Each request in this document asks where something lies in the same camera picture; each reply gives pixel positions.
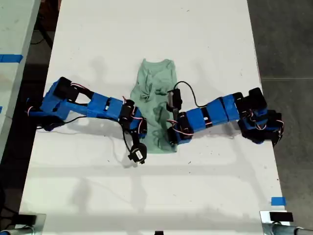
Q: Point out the dark moving gripper finger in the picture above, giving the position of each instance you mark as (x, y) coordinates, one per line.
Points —
(174, 147)

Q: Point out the pale green t-shirt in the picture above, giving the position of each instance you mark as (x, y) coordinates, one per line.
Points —
(156, 80)

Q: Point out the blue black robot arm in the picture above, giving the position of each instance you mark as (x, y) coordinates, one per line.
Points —
(220, 111)
(97, 107)

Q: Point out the square blue tape piece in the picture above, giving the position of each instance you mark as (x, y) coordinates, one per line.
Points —
(278, 201)

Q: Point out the grey metal pipe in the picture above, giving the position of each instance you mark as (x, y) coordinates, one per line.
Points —
(14, 231)
(293, 230)

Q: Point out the long blue tape strip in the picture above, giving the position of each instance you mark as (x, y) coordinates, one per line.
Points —
(11, 58)

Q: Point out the pale grey side table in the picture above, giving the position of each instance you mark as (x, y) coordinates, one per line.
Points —
(13, 29)

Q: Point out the camera black stalk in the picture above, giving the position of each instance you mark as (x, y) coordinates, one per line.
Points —
(174, 110)
(135, 138)

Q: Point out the black labelled camera box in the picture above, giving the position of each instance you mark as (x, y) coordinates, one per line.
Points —
(139, 153)

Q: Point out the grey black camera box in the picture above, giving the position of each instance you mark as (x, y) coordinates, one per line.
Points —
(175, 98)

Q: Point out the shiny metal bracket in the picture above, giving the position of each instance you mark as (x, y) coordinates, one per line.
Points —
(264, 219)

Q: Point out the black box on shiny bracket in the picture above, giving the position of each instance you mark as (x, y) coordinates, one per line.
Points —
(281, 216)

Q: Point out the dull metal bracket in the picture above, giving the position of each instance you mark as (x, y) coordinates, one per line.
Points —
(41, 221)

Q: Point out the black box on dull bracket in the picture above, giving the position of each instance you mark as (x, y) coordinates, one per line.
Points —
(27, 218)

